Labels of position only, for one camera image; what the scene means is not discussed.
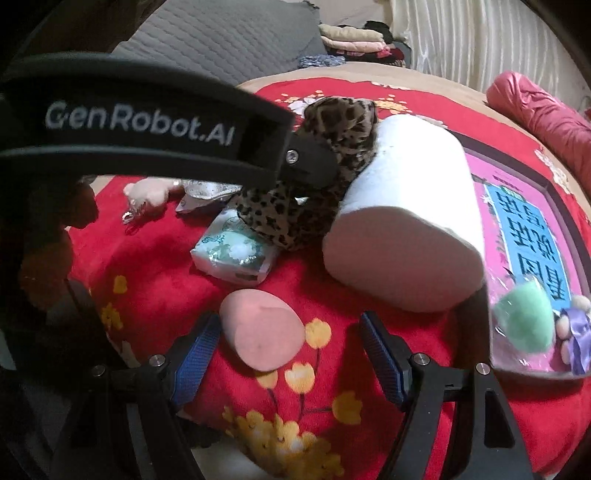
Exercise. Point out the tan bed sheet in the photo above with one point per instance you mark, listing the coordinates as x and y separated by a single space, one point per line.
369 74

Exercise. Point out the pink plush bear lilac hat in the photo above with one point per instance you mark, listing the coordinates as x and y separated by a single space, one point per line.
148 196

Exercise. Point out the green tissue pack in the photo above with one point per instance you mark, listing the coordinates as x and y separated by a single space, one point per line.
230 251

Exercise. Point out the blue patterned cloth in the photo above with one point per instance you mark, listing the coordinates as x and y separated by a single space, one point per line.
320 61

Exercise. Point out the white floral scrunchie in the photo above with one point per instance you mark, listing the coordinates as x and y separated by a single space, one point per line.
199 194

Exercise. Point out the pink rolled quilt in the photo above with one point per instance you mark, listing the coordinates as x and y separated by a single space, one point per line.
562 129

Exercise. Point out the green makeup sponge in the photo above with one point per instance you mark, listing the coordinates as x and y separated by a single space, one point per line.
523 317

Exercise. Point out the dark shallow cardboard box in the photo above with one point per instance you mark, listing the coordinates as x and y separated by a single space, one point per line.
527 229

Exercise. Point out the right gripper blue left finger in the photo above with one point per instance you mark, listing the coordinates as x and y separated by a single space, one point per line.
190 356

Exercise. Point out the stack of folded clothes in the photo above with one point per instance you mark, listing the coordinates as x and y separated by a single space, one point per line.
372 43

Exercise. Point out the leopard print scrunchie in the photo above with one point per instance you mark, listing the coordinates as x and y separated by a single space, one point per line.
335 142

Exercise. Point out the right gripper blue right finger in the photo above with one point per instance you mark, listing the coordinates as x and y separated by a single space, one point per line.
390 358

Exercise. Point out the pink makeup sponge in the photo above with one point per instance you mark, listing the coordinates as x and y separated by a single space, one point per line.
262 329

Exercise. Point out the white toilet paper roll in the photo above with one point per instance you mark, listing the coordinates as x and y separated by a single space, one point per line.
409 230

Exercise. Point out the pink blue book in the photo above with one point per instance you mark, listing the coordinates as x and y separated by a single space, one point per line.
537 269

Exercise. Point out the cream plush bear purple bow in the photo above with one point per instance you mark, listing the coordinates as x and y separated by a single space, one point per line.
573 332

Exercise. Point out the red floral blanket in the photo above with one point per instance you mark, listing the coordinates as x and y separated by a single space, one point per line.
324 411

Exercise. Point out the white curtain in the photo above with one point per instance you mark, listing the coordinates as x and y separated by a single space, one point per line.
472 42

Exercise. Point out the grey quilted sofa cover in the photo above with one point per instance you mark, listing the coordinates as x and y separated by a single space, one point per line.
231 41

